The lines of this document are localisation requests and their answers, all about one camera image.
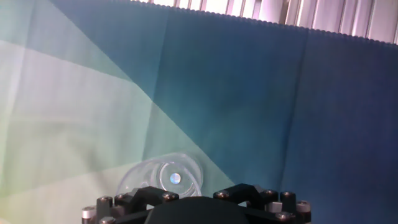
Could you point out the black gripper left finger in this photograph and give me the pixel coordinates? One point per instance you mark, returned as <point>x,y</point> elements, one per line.
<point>133,202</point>

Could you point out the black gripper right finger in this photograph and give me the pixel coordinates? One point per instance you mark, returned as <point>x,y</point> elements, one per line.
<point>273,205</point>

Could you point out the blue green white tablecloth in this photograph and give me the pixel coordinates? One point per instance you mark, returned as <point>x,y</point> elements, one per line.
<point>217,109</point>

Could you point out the clear plastic cup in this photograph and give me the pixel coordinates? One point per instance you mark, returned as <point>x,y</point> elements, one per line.
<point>174,174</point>

